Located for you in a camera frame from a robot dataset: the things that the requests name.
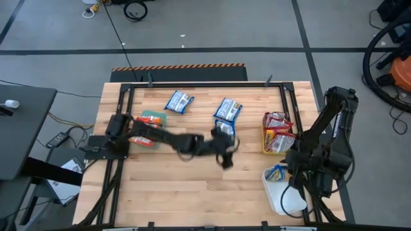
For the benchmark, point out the white printed papers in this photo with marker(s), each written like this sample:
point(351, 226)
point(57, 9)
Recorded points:
point(64, 192)

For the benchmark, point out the white plastic bin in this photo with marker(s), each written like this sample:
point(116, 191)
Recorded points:
point(285, 199)

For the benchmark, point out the black rig frame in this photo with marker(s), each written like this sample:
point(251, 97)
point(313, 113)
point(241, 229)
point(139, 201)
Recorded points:
point(208, 85)

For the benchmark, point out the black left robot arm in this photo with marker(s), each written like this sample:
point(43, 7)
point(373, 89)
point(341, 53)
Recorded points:
point(180, 142)

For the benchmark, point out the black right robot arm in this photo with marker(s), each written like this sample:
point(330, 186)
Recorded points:
point(340, 128)

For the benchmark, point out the orange Maruchan noodle pack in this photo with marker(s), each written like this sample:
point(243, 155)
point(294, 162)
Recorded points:
point(156, 126)
point(143, 141)

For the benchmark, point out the orange spicy chicken noodle pack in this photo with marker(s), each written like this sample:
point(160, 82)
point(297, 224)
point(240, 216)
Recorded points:
point(151, 120)

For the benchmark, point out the black hazard-striped floor mat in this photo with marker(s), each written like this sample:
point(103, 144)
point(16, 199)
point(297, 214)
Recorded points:
point(180, 74)

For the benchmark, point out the yellow white extension plug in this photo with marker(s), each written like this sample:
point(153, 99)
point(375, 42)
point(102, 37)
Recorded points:
point(95, 5)

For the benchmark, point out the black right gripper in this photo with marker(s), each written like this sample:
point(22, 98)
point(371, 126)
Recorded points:
point(308, 170)

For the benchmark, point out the green plastic bin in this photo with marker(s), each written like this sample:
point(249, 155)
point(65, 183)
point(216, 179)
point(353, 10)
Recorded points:
point(159, 114)

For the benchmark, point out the black equipment case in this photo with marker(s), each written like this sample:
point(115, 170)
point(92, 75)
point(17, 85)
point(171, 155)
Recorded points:
point(395, 9)

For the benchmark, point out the small white desk item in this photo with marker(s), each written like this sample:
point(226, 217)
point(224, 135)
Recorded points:
point(12, 104)

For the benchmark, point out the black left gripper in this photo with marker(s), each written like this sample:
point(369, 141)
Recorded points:
point(221, 146)

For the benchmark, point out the orange shop vacuum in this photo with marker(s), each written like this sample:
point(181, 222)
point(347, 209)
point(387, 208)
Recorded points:
point(403, 73)

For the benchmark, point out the black power adapter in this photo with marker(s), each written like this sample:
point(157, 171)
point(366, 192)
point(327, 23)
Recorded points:
point(57, 140)

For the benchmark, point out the dark grey desk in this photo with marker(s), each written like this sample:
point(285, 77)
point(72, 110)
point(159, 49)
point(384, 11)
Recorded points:
point(19, 144)

